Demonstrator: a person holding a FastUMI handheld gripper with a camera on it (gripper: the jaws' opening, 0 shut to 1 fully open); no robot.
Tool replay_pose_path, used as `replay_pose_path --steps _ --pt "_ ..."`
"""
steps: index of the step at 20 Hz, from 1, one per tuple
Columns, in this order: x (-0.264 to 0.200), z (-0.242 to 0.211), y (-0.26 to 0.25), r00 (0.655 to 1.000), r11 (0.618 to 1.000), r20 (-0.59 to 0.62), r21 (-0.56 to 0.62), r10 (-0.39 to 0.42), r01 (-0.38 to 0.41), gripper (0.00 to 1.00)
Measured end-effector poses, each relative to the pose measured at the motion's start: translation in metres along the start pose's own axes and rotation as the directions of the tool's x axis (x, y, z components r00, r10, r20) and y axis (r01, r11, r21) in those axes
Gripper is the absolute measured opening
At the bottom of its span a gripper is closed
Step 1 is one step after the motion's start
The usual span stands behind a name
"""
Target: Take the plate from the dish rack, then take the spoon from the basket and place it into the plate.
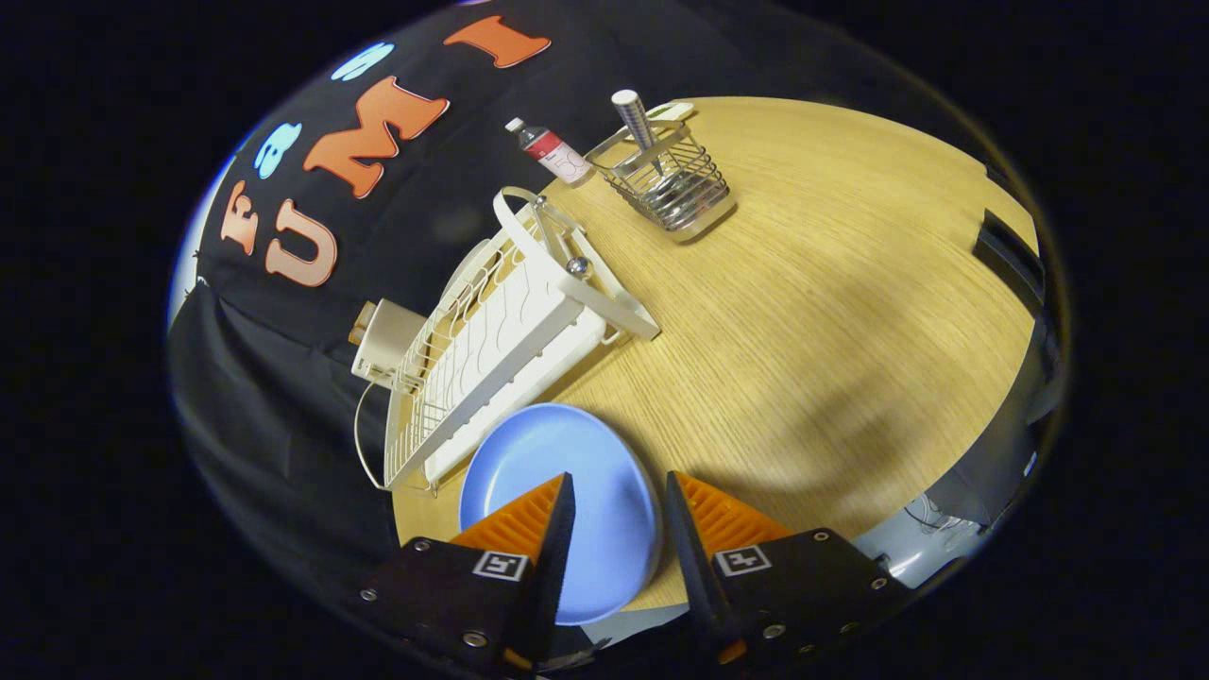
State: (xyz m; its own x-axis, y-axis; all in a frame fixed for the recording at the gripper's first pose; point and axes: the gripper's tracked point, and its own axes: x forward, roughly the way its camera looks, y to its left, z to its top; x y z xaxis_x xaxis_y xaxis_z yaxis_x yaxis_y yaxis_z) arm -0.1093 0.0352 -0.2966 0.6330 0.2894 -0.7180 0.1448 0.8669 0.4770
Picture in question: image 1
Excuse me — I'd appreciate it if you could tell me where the spoon with white-tipped handle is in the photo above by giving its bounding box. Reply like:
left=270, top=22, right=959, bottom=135
left=611, top=90, right=667, bottom=180

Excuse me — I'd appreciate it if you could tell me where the black backdrop cloth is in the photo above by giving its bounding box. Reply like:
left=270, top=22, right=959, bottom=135
left=168, top=0, right=719, bottom=605

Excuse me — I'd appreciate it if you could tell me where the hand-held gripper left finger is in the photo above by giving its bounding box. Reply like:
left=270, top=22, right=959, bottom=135
left=345, top=472, right=577, bottom=674

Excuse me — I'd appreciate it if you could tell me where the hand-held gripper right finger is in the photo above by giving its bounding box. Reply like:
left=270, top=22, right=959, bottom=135
left=664, top=470, right=912, bottom=668

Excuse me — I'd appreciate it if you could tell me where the white wire dish rack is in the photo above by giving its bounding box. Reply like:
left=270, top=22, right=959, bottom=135
left=382, top=186, right=662, bottom=495

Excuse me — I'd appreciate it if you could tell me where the white toaster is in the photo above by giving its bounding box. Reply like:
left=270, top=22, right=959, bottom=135
left=349, top=298, right=429, bottom=387

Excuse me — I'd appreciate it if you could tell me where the blue plate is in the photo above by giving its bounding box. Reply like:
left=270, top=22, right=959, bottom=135
left=459, top=403, right=663, bottom=627

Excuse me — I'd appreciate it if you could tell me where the clear bottle with red label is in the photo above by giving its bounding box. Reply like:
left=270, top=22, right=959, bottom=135
left=504, top=117, right=595, bottom=187

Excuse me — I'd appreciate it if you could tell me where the metal wire basket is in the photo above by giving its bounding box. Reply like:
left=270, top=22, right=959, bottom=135
left=586, top=118, right=738, bottom=245

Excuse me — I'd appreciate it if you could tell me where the white toaster cable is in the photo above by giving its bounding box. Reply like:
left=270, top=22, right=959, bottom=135
left=353, top=378, right=389, bottom=491

